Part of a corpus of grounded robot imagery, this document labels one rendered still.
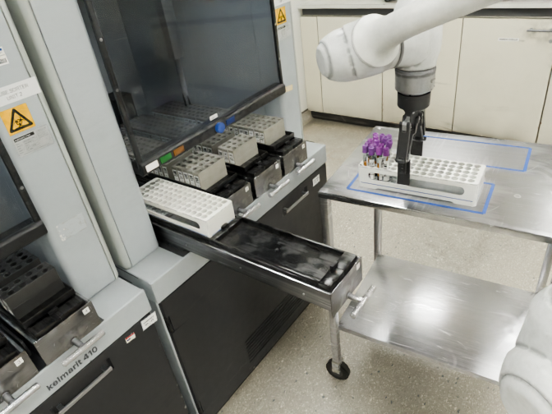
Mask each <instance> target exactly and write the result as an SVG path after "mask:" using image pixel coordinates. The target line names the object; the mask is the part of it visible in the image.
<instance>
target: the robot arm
mask: <svg viewBox="0 0 552 414"><path fill-rule="evenodd" d="M501 1H503V0H398V1H397V3H396V6H395V8H394V10H393V12H391V13H389V14H388V15H387V16H382V15H379V14H370V15H367V16H364V17H362V18H361V19H358V20H356V21H353V22H351V23H348V24H346V25H344V26H343V27H342V28H339V29H336V30H333V31H332V32H330V33H329V34H327V35H326V36H325V37H324V38H322V40H321V41H320V42H319V45H318V47H317V49H316V54H315V55H316V61H317V65H318V68H319V70H320V72H321V74H322V75H323V76H325V77H326V78H327V79H328V80H331V81H338V82H349V81H357V80H360V79H364V78H367V77H371V76H375V75H378V74H380V73H382V72H384V71H387V70H389V69H393V68H394V71H395V82H394V88H395V90H396V91H397V92H398V101H397V106H398V107H399V108H400V109H402V110H403V111H404V112H405V113H404V115H403V116H402V122H400V123H399V133H398V146H397V153H396V158H395V159H394V160H395V162H396V163H398V179H397V184H402V185H406V186H409V184H410V170H411V160H410V159H409V157H410V153H411V155H417V156H422V152H423V140H424V141H426V137H425V136H424V135H425V134H426V108H428V107H429V106H430V94H431V91H432V90H433V89H434V87H435V72H436V63H437V59H438V56H439V53H440V49H441V44H442V37H443V24H445V23H447V22H450V21H453V20H455V19H458V18H460V17H462V16H465V15H468V14H470V13H473V12H476V11H478V10H480V9H482V8H485V7H488V6H490V5H493V4H495V3H497V2H501ZM499 391H500V397H501V400H502V402H503V405H504V407H505V409H506V411H507V412H508V414H552V284H550V285H549V286H548V287H545V288H544V289H542V290H541V291H539V292H538V293H537V294H536V295H535V296H534V297H533V298H532V300H531V304H530V307H529V310H528V312H527V316H526V318H525V320H524V323H523V325H522V327H521V330H520V332H519V334H518V336H517V339H516V342H515V347H514V348H513V349H511V350H510V351H508V353H507V354H506V356H505V358H504V361H503V364H502V366H501V370H500V373H499Z"/></svg>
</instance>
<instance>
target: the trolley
mask: <svg viewBox="0 0 552 414"><path fill-rule="evenodd" d="M375 132H377V133H378V135H379V139H380V134H381V133H384V134H385V135H388V134H391V135H392V139H393V145H392V148H391V152H394V153H397V146H398V133H399V128H393V127H386V126H375V128H374V129H373V130H372V131H371V132H370V133H369V135H368V136H367V137H366V138H365V139H364V140H363V141H362V142H361V143H360V144H359V145H358V146H357V148H356V149H355V150H354V151H353V152H352V153H351V154H350V156H349V157H348V158H347V159H346V160H345V161H344V162H343V164H342V165H341V166H340V167H339V168H338V170H337V171H336V172H335V173H334V174H333V175H332V176H331V178H330V179H329V180H328V181H327V182H326V183H325V184H324V185H323V186H322V187H321V188H320V189H319V191H318V197H319V198H320V212H321V222H322V233H323V243H324V244H325V245H328V246H332V247H334V230H333V216H332V203H331V200H336V201H340V202H344V203H348V204H353V205H360V206H365V207H369V208H373V209H374V263H373V265H372V266H371V267H370V270H369V271H368V273H367V275H366V276H365V278H364V280H363V281H362V283H361V285H360V287H359V288H358V290H357V291H356V294H355V295H357V296H359V297H363V296H364V294H365V293H366V291H367V290H368V289H369V287H370V286H371V285H375V286H376V290H375V292H374V293H373V294H372V296H371V297H370V299H369V300H368V302H367V303H366V304H365V305H364V307H363V308H362V310H361V311H360V313H359V314H358V316H357V317H356V318H355V319H352V318H351V317H350V314H351V312H352V311H353V309H354V308H355V306H356V305H357V303H358V302H355V301H351V302H350V304H349V305H348V307H347V309H346V310H345V312H344V314H343V316H342V318H341V320H338V313H337V314H336V315H335V316H334V317H333V318H332V312H331V311H329V326H330V336H331V347H332V357H333V358H330V359H329V360H328V362H327V364H326V369H327V371H328V372H329V373H330V374H331V375H332V376H333V377H334V378H336V379H339V380H346V379H347V378H348V376H349V375H350V373H351V371H350V369H349V367H348V365H347V364H346V363H345V362H344V361H343V356H341V347H340V333H339V330H342V331H344V332H346V333H349V334H353V335H356V336H358V337H360V338H364V339H367V340H370V341H372V342H374V343H378V344H381V345H384V346H386V347H390V348H392V349H395V350H398V351H400V352H404V353H406V354H409V355H412V356H414V357H418V358H421V359H423V360H426V361H430V362H432V363H435V364H437V365H440V366H444V367H447V368H449V369H451V370H455V371H458V372H461V373H463V374H465V375H470V376H472V377H475V378H477V379H479V380H484V381H486V382H489V383H491V384H495V385H498V386H499V373H500V370H501V366H502V364H503V361H504V358H505V356H506V354H507V353H508V351H510V350H511V349H513V348H514V347H515V342H516V339H517V337H518V334H519V332H520V330H521V327H522V325H523V323H524V320H525V318H526V316H527V312H528V310H529V307H530V304H531V300H532V298H533V297H534V296H535V295H536V294H537V293H538V292H539V291H541V290H542V289H544V288H545V287H546V284H547V281H548V277H549V275H550V270H551V266H552V145H546V144H538V143H530V142H522V141H515V140H500V139H492V138H485V137H477V136H462V135H454V134H447V133H438V132H431V131H426V132H425V135H424V136H425V137H426V141H424V140H423V152H422V156H423V157H430V158H436V159H447V160H453V161H459V162H465V163H477V164H483V165H485V166H486V169H485V179H484V184H483V189H482V191H481V194H480V197H479V200H478V201H477V204H476V206H474V207H472V206H467V205H459V204H454V203H453V202H450V201H445V200H437V199H432V198H427V197H422V196H418V195H409V194H404V193H400V192H395V191H386V190H381V189H372V188H367V187H363V186H359V170H358V165H359V163H360V162H361V161H362V160H363V153H362V146H363V145H364V144H365V142H366V141H367V140H368V139H369V138H372V139H373V133H375ZM382 210H385V211H389V212H394V213H398V214H405V215H410V216H414V217H418V218H423V219H430V220H434V221H439V222H443V223H451V224H454V225H458V226H463V227H467V228H475V229H479V230H483V231H487V232H495V233H499V234H504V235H508V236H512V237H520V238H524V239H528V240H533V241H537V242H544V243H548V245H547V248H546V252H545V257H544V260H543V263H542V266H541V270H540V275H539V278H538V282H537V285H536V290H535V292H529V291H525V290H522V289H518V288H515V287H509V286H505V285H503V284H499V283H493V282H490V281H486V280H483V279H479V278H473V277H470V276H466V275H463V274H457V273H454V272H450V271H447V270H443V269H437V268H434V267H430V266H427V265H423V264H418V263H414V262H411V261H407V260H401V259H398V258H394V257H391V256H387V255H382Z"/></svg>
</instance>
